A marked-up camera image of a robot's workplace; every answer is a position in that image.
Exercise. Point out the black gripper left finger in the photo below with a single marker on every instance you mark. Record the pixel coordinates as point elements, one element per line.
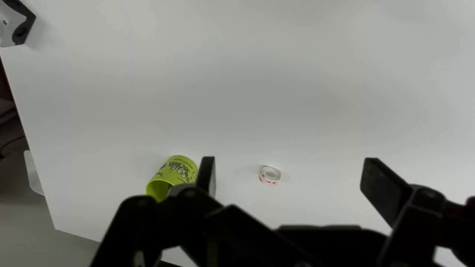
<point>163,232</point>

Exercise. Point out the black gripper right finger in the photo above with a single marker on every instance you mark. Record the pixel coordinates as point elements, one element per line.
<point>430,228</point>

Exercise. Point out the green printed mug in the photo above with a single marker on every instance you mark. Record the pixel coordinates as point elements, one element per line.
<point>172,173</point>

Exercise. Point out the small clear tape roll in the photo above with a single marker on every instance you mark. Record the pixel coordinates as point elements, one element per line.
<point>268,177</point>

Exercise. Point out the black and white mount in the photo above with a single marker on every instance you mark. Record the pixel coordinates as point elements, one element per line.
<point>14,23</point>

